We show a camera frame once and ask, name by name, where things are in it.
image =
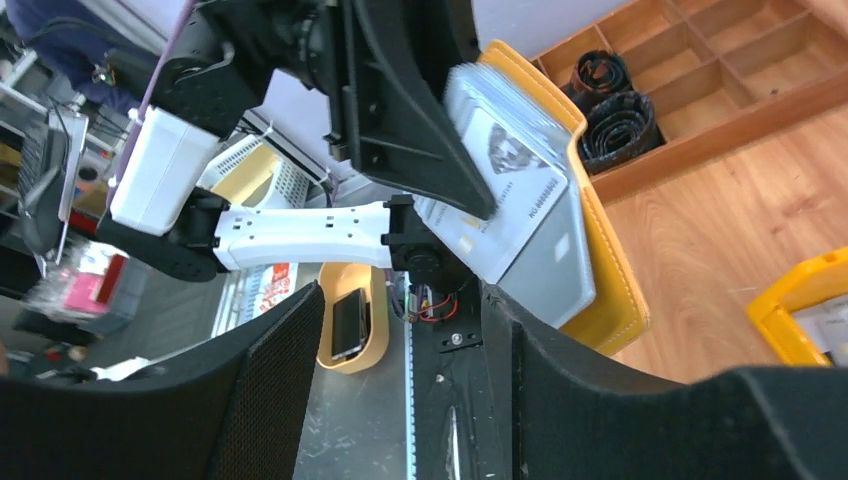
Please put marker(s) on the grey credit card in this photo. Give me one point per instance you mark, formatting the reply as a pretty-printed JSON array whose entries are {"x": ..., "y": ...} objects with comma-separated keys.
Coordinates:
[{"x": 520, "y": 170}]

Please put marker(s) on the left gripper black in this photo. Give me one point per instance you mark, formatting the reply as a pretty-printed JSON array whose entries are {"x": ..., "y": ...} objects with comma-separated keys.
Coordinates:
[{"x": 383, "y": 66}]

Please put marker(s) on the cards in yellow bin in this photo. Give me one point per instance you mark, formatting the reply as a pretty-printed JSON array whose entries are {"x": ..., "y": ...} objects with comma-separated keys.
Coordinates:
[{"x": 826, "y": 326}]

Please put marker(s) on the wooden compartment tray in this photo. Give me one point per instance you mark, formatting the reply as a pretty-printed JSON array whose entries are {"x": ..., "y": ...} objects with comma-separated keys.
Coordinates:
[{"x": 720, "y": 74}]

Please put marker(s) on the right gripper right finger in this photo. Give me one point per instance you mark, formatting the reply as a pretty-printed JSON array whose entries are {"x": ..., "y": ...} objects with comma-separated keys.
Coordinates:
[{"x": 565, "y": 411}]

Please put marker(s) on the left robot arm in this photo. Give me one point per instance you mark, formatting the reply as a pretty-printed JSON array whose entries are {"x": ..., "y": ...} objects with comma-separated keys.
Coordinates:
[{"x": 217, "y": 65}]

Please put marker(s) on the yellow tray with phone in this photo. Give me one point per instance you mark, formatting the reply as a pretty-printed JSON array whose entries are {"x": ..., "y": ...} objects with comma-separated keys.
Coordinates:
[{"x": 336, "y": 281}]

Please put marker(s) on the black smartphone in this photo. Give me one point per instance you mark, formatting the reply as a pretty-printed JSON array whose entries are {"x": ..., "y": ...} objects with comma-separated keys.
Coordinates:
[{"x": 350, "y": 325}]

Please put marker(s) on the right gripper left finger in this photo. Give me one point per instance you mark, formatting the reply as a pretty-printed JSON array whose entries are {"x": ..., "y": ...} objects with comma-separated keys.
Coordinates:
[{"x": 230, "y": 408}]

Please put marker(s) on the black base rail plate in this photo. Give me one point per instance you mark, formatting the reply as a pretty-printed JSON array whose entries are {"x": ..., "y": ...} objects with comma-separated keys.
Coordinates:
[{"x": 452, "y": 428}]

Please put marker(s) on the yellow plastic bin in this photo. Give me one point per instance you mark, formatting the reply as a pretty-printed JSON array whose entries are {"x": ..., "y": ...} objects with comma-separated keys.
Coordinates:
[{"x": 809, "y": 283}]

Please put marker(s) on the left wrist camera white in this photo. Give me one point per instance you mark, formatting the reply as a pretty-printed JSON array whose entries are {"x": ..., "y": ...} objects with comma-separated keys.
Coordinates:
[{"x": 166, "y": 162}]

